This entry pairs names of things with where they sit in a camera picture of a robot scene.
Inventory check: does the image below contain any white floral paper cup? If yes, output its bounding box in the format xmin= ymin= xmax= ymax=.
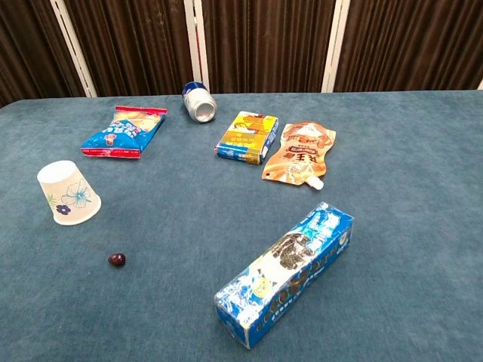
xmin=36 ymin=160 xmax=103 ymax=226

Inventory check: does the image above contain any yellow blue carton box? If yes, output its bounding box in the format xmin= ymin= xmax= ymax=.
xmin=214 ymin=110 xmax=280 ymax=166

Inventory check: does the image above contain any orange spouted drink pouch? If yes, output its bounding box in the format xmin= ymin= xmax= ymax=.
xmin=262 ymin=121 xmax=337 ymax=191

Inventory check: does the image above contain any silver blue drink can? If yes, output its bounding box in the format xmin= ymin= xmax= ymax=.
xmin=182 ymin=81 xmax=217 ymax=123

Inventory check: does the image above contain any long blue cookie box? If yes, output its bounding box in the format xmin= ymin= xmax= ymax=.
xmin=214 ymin=201 xmax=355 ymax=350

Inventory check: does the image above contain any blue red snack bag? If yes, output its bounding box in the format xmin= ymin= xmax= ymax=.
xmin=80 ymin=105 xmax=168 ymax=160

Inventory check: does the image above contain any brown pleated screen panel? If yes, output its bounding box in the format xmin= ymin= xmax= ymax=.
xmin=200 ymin=0 xmax=337 ymax=94
xmin=62 ymin=0 xmax=195 ymax=97
xmin=334 ymin=0 xmax=483 ymax=93
xmin=0 ymin=0 xmax=86 ymax=108

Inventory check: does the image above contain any white screen frame post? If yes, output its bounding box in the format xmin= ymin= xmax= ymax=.
xmin=183 ymin=0 xmax=211 ymax=94
xmin=50 ymin=0 xmax=98 ymax=99
xmin=321 ymin=0 xmax=352 ymax=94

